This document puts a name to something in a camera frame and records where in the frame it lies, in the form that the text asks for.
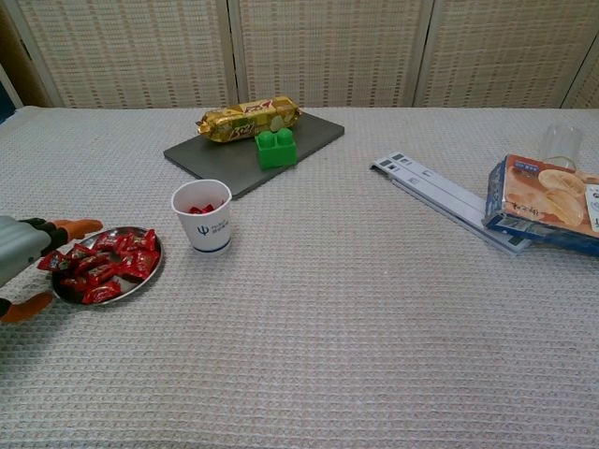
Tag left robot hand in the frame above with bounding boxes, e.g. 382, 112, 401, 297
0, 214, 104, 325

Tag round metal plate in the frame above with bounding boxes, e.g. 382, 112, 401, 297
51, 225, 165, 308

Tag white paper cup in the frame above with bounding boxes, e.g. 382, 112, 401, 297
170, 179, 234, 256

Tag grey laptop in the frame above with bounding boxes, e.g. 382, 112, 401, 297
163, 108, 346, 201

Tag woven folding screen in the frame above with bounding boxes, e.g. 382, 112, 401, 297
0, 0, 599, 111

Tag gold snack pack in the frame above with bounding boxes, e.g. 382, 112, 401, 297
195, 95, 304, 144

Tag green toy brick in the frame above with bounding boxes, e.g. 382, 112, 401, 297
255, 129, 300, 170

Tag beige woven tablecloth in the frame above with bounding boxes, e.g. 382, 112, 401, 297
0, 106, 599, 449

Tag long white paper box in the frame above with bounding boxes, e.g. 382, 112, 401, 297
369, 157, 533, 257
386, 151, 490, 210

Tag blue orange cookie box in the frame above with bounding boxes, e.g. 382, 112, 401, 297
481, 152, 599, 257

